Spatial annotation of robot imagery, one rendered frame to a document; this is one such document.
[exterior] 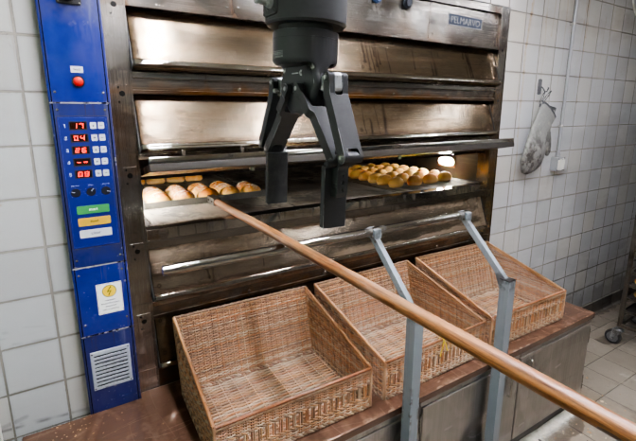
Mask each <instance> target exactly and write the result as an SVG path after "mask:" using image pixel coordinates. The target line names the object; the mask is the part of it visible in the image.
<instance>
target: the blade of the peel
mask: <svg viewBox="0 0 636 441"><path fill-rule="evenodd" d="M216 196H218V197H220V198H221V200H222V201H229V200H236V199H245V198H253V197H261V196H266V190H265V189H260V190H259V191H251V192H241V193H233V194H224V195H216ZM196 203H207V197H198V198H189V199H181V200H172V201H163V202H155V203H145V202H144V200H143V205H144V209H145V210H148V209H156V208H164V207H172V206H180V205H189V204H196Z"/></svg>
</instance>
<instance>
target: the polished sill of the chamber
mask: <svg viewBox="0 0 636 441"><path fill-rule="evenodd" d="M484 190H486V184H485V183H479V182H477V183H469V184H462V185H449V186H441V187H435V188H427V189H420V190H413V191H406V192H399V193H392V194H384V195H378V196H370V197H363V198H356V199H349V200H346V205H345V211H352V210H358V209H364V208H371V207H377V206H384V205H389V204H396V203H407V202H414V201H421V200H427V199H433V198H440V197H446V196H452V195H459V194H465V193H471V192H477V191H484ZM246 214H248V215H249V216H251V217H253V218H255V219H257V220H259V221H261V222H263V223H270V222H277V221H288V220H295V219H302V218H307V217H314V216H320V204H319V203H314V204H306V205H299V206H292V207H285V208H277V209H271V210H263V211H256V212H249V213H246ZM245 226H251V225H249V224H247V223H246V222H244V221H242V220H240V219H238V218H236V217H235V216H233V215H228V216H220V217H214V218H206V219H198V220H185V221H178V222H171V223H164V224H156V225H150V226H146V237H147V241H151V240H157V239H164V238H176V237H181V236H188V235H195V234H200V233H207V232H214V231H220V230H226V229H233V228H239V227H245Z"/></svg>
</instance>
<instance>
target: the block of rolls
mask: <svg viewBox="0 0 636 441"><path fill-rule="evenodd" d="M348 177H350V178H351V179H359V180H360V181H368V182H369V183H377V184H378V185H389V186H390V187H402V186H403V185H404V183H407V185H421V184H422V182H423V183H424V184H433V183H436V182H437V181H439V182H446V181H450V180H451V179H452V177H451V174H450V173H449V172H447V171H442V172H439V171H438V170H436V169H433V170H431V171H430V172H429V171H428V170H427V169H425V168H417V167H410V168H409V167H408V166H405V165H401V166H399V165H398V164H389V163H387V162H383V163H381V164H380V165H375V164H372V163H369V164H367V165H366V166H361V165H354V166H353V167H351V168H349V169H348Z"/></svg>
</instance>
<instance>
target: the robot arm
mask: <svg viewBox="0 0 636 441"><path fill-rule="evenodd" d="M254 2H255V3H256V4H260V5H263V16H264V17H265V24H266V26H267V27H268V28H270V29H273V30H274V32H273V63H274V65H276V66H278V67H282V68H283V70H284V72H283V78H273V77H271V78H270V84H269V96H268V100H267V105H266V109H265V114H264V118H263V122H262V127H261V132H260V136H259V139H258V145H259V146H260V147H261V148H264V151H265V153H266V203H267V204H271V203H286V202H287V190H288V152H287V151H285V150H287V149H286V147H285V146H286V144H287V142H288V140H289V138H290V136H291V133H292V130H293V128H294V125H295V123H296V121H297V119H298V117H300V116H302V115H305V116H306V117H307V118H309V119H310V121H311V124H312V126H313V129H314V130H315V133H316V135H317V138H318V140H319V143H320V145H321V148H322V150H323V153H324V155H325V157H326V159H327V160H326V162H325V163H324V164H323V165H322V175H321V202H320V227H321V228H323V229H328V228H334V227H341V226H345V205H346V194H347V182H348V169H349V167H351V165H353V164H356V163H361V162H362V160H363V154H362V147H361V143H360V139H359V136H358V132H357V128H356V124H355V120H354V115H353V112H352V108H351V104H350V100H349V96H348V81H347V73H340V72H330V71H328V69H332V68H334V67H335V66H336V65H337V62H338V40H339V34H338V32H341V31H343V30H344V29H345V28H346V15H347V0H254ZM267 136H268V138H266V137H267ZM349 149H351V151H348V150H349ZM335 154H337V155H335Z"/></svg>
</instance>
